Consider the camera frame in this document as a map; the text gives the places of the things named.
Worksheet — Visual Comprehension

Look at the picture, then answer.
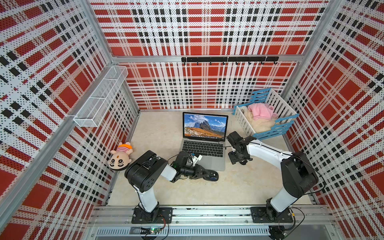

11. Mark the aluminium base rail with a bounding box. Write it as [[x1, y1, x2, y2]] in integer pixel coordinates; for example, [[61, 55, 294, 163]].
[[85, 205, 343, 240]]

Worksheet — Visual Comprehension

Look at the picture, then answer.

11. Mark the black wall hook rail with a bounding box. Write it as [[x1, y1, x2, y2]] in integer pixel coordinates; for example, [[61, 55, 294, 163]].
[[181, 56, 280, 63]]

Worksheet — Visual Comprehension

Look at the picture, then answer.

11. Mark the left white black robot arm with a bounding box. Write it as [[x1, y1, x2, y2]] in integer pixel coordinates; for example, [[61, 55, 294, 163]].
[[125, 151, 219, 225]]

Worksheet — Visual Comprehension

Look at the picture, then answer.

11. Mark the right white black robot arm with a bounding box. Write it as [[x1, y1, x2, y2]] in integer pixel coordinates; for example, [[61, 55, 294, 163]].
[[227, 132, 319, 223]]

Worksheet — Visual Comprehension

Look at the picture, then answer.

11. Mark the orange plush doll toy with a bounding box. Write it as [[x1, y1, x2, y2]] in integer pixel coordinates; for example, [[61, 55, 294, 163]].
[[107, 142, 134, 171]]

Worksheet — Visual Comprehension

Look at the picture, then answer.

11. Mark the cream fluffy cloth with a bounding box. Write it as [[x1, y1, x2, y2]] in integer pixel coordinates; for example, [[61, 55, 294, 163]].
[[240, 106, 276, 133]]

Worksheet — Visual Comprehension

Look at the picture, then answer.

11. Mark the pink cloth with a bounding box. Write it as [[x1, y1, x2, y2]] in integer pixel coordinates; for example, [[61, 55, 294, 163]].
[[248, 103, 278, 121]]

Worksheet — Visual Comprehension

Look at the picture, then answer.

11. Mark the silver open laptop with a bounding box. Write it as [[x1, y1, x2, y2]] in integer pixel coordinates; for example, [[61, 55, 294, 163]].
[[181, 112, 229, 172]]

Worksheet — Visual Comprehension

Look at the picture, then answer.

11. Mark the black wireless mouse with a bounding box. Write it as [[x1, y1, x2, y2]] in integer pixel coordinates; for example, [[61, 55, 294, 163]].
[[203, 170, 219, 182]]

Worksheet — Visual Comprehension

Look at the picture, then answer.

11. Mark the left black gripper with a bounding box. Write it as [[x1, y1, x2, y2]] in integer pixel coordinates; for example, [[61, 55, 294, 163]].
[[180, 164, 210, 179]]

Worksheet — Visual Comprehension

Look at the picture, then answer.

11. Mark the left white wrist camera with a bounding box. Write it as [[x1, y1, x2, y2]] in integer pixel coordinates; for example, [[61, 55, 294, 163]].
[[191, 154, 203, 167]]

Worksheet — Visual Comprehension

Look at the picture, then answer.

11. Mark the white wire mesh shelf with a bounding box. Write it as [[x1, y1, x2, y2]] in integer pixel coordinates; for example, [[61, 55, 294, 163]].
[[74, 66, 128, 128]]

